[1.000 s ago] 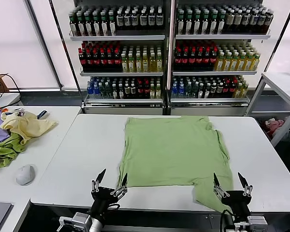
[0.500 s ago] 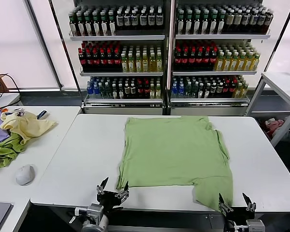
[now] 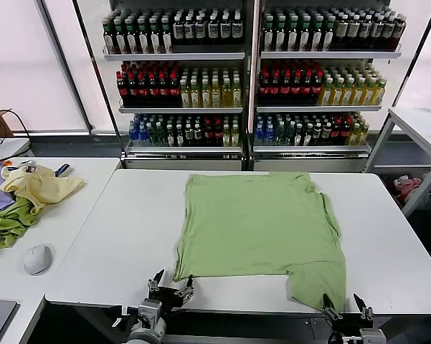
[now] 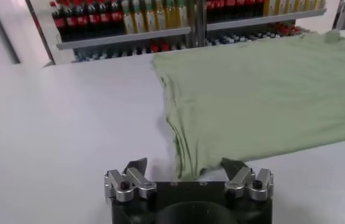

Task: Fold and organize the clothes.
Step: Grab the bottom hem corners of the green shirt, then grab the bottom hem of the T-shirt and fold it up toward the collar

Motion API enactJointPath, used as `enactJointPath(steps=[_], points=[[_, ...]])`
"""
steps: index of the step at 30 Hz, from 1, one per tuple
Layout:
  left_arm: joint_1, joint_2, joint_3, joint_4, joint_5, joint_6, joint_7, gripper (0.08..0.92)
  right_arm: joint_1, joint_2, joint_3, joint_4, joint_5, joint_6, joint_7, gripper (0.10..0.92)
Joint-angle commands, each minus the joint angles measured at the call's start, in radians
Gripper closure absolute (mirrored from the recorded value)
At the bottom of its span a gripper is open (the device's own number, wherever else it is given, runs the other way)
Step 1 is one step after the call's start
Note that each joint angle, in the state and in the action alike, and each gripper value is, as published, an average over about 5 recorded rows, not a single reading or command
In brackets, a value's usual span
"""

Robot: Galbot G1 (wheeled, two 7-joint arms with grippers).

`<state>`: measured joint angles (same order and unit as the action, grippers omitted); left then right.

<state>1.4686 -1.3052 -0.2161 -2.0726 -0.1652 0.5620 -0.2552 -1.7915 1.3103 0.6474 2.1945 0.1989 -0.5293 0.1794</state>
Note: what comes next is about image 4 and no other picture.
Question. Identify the black beverage display shelf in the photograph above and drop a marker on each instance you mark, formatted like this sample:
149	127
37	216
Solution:
203	18
40	30

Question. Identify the red label cola bottle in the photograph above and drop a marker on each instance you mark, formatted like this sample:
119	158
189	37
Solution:
258	5
94	18
211	7
230	6
117	16
71	20
240	6
83	19
249	6
105	17
220	6
59	22

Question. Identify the dark window frame post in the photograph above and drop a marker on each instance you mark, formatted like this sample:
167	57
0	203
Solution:
0	30

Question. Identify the grey metal shelf board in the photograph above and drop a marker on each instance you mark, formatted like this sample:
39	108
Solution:
267	19
123	38

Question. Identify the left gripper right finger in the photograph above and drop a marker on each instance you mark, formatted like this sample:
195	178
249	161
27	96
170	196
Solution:
245	182

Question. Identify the light green t-shirt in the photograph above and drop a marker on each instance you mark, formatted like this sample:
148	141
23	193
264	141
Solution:
251	97

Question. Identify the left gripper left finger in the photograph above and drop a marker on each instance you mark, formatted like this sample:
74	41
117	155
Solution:
130	184

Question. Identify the yellow drink bottle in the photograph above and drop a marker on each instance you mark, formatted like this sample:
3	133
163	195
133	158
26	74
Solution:
268	6
161	17
171	16
319	3
299	4
278	5
139	20
150	19
128	21
182	14
309	3
288	4

